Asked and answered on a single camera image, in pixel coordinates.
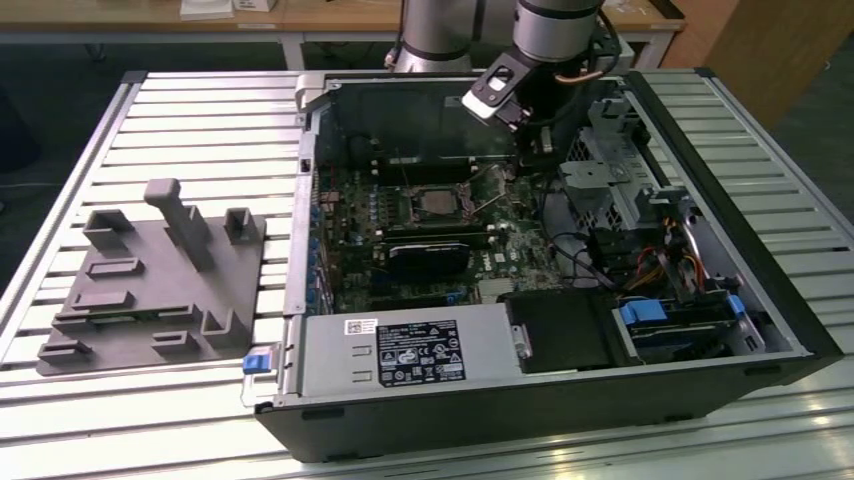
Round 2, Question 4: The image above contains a wooden desk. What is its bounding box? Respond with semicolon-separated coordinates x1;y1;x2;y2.
0;0;688;71

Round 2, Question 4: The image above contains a blue case latch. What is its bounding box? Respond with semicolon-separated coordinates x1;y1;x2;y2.
242;351;281;376

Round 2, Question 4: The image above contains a black graphics card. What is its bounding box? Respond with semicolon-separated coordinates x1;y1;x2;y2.
383;238;473;279

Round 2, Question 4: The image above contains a silver topped CPU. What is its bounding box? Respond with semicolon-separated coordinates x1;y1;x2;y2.
414;189;469;219

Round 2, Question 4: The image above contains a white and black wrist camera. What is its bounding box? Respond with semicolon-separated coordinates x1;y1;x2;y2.
461;52;535;134

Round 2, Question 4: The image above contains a silver chipset heatsink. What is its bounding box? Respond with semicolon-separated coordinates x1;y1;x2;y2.
479;278;521;304

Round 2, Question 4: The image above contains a grey metal drive cage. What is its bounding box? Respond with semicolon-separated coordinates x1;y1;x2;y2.
558;97;700;234

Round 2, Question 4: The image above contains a black open PC case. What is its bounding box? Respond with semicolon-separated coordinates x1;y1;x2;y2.
253;67;844;464

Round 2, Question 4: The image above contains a coloured power wire bundle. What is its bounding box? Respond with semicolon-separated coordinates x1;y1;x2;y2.
633;214;710;294

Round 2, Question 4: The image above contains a grey plastic parts rack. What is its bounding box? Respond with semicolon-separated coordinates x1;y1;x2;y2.
36;177;269;377

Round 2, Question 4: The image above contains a CPU socket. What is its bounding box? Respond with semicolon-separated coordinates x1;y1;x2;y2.
398;183;482;226

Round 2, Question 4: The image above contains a green motherboard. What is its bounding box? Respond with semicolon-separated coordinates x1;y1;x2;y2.
313;159;569;314

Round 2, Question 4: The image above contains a hard disk in blue carrier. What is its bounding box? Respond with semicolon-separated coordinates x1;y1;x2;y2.
613;294;749;361

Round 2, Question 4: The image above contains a white cardboard box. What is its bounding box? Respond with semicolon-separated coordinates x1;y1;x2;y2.
178;0;237;22

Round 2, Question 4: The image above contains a black plastic shroud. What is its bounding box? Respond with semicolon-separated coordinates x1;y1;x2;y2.
499;292;633;375

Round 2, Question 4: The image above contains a silver power supply unit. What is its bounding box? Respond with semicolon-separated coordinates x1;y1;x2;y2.
273;305;526;399

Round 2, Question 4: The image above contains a metal socket cover frame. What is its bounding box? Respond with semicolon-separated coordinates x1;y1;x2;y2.
463;162;521;215

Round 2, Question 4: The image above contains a wooden cabinet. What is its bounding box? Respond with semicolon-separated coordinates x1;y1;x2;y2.
666;0;854;132

